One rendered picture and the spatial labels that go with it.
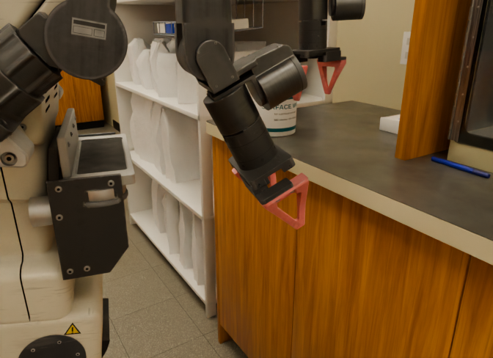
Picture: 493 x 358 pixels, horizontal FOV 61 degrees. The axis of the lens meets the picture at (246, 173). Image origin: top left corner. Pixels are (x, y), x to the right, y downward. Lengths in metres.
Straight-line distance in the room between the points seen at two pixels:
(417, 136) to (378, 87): 0.72
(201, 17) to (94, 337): 0.55
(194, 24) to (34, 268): 0.45
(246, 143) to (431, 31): 0.62
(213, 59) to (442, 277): 0.58
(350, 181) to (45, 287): 0.59
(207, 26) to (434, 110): 0.73
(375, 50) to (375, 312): 1.09
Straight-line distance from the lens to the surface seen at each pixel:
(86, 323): 0.77
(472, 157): 1.07
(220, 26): 0.49
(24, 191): 0.70
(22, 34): 0.49
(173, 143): 2.00
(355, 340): 1.10
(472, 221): 0.79
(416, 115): 1.05
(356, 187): 0.88
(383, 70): 1.75
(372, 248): 0.94
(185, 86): 1.81
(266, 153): 0.54
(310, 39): 0.87
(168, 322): 1.98
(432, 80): 1.07
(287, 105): 1.19
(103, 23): 0.46
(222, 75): 0.49
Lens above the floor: 1.25
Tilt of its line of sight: 20 degrees down
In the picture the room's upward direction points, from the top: straight up
